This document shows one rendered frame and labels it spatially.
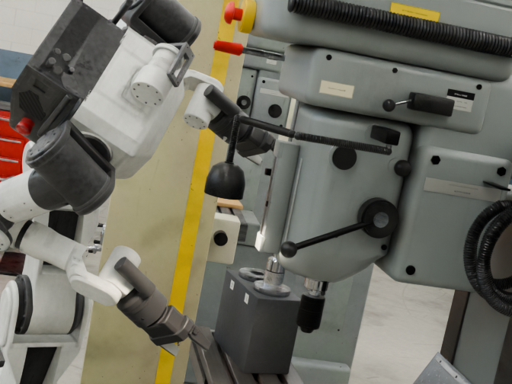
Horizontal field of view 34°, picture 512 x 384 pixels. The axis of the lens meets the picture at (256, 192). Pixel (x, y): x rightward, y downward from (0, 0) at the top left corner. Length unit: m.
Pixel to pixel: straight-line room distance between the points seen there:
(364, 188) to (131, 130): 0.47
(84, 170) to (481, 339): 0.87
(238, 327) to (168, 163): 1.36
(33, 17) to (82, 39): 8.84
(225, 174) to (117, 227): 1.86
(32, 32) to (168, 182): 7.37
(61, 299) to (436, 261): 0.91
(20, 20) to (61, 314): 8.64
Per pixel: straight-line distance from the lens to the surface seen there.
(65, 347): 2.09
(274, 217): 1.54
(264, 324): 1.95
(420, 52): 1.46
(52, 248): 1.78
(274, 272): 1.96
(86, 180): 1.54
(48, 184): 1.58
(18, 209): 1.68
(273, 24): 1.40
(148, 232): 3.31
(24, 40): 10.52
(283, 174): 1.52
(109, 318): 3.41
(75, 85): 1.61
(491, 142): 1.55
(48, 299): 2.01
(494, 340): 1.73
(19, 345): 2.05
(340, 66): 1.42
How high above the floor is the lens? 1.69
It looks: 9 degrees down
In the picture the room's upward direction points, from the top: 11 degrees clockwise
